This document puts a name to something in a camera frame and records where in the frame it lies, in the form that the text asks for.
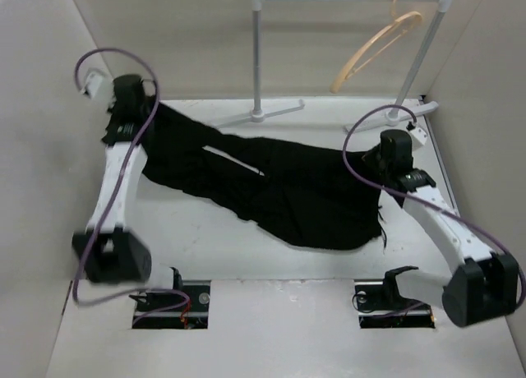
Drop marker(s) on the aluminium side rail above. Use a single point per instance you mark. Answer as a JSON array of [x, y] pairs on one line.
[[108, 250]]

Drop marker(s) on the black trousers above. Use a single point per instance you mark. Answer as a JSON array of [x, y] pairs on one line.
[[305, 195]]

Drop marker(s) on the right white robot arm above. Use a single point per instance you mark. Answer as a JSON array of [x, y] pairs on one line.
[[483, 283]]

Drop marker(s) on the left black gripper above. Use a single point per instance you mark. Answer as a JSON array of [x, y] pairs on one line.
[[151, 103]]

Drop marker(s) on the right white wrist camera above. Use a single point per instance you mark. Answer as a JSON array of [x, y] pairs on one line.
[[418, 135]]

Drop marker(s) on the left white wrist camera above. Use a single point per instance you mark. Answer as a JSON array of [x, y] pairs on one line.
[[97, 86]]

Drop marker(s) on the beige plastic hanger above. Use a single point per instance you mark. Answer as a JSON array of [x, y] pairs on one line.
[[400, 25]]

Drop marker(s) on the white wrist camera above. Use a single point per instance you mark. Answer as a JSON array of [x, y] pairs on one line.
[[418, 135], [97, 86]]

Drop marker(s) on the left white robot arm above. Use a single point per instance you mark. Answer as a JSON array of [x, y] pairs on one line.
[[161, 278]]

